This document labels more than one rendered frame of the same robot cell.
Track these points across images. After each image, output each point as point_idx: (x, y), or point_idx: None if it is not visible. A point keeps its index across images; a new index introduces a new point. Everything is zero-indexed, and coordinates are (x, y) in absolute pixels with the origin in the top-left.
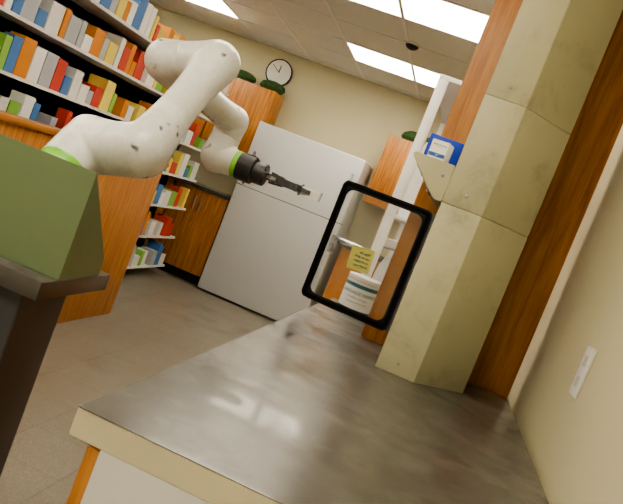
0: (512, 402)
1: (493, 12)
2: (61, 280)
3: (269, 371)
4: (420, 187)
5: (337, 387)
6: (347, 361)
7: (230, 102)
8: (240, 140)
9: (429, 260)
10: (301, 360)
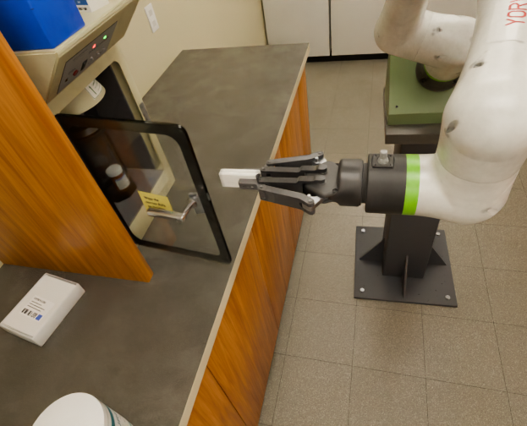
0: None
1: None
2: (384, 97)
3: (260, 101)
4: (44, 101)
5: (222, 116)
6: (202, 163)
7: (481, 40)
8: (438, 150)
9: (131, 94)
10: (241, 129)
